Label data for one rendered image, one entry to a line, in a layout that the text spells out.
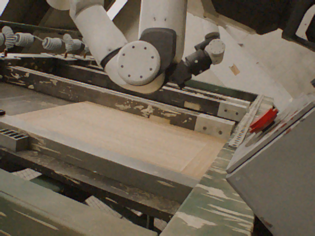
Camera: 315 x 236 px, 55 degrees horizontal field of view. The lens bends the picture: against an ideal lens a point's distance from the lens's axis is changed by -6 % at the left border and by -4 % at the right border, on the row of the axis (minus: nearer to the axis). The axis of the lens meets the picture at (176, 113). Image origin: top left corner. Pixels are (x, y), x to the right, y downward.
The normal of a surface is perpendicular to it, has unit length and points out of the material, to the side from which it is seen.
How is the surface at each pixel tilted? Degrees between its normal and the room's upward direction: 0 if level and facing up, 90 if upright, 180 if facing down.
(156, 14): 90
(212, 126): 90
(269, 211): 90
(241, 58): 90
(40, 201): 55
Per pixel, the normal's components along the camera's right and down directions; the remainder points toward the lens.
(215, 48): -0.07, -0.21
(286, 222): -0.31, 0.15
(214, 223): 0.19, -0.96
